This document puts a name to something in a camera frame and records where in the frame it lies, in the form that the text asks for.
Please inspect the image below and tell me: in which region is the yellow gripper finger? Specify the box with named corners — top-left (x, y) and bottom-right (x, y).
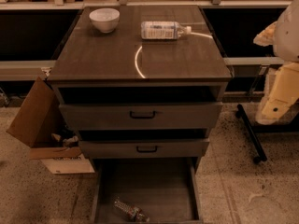
top-left (255, 62), bottom-right (299, 125)

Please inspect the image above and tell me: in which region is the crinkled clear water bottle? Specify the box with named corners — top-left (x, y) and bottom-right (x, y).
top-left (114, 199), bottom-right (150, 223)

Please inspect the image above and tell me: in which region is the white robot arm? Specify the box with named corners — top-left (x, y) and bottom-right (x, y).
top-left (253, 0), bottom-right (299, 125)

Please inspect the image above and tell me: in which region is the dark wooden drawer cabinet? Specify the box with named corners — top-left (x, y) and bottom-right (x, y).
top-left (46, 5), bottom-right (234, 224)

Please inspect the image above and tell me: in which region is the labelled plastic bottle on counter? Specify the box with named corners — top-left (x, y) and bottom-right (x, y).
top-left (141, 21), bottom-right (192, 40)

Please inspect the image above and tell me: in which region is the open bottom drawer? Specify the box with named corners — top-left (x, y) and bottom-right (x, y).
top-left (91, 158), bottom-right (203, 224)

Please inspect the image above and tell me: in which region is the black floor bar with wheel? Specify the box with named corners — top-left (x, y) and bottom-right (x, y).
top-left (235, 104), bottom-right (267, 164)

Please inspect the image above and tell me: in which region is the white ceramic bowl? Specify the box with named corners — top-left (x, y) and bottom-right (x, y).
top-left (89, 8), bottom-right (120, 33)

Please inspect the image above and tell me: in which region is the crumpled trash in box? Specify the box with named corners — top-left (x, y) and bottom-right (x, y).
top-left (51, 133), bottom-right (78, 147)

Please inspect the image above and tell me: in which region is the open cardboard box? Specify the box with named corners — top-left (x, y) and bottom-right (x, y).
top-left (7, 77), bottom-right (94, 175)

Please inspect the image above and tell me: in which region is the top drawer with handle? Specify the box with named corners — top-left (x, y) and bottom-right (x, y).
top-left (59, 102), bottom-right (222, 131)

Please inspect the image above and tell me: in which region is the drawer with handle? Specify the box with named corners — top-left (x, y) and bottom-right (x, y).
top-left (59, 102), bottom-right (222, 131)
top-left (79, 139), bottom-right (209, 159)

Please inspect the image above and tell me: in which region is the middle drawer with handle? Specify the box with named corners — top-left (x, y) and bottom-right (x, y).
top-left (79, 139), bottom-right (209, 159)

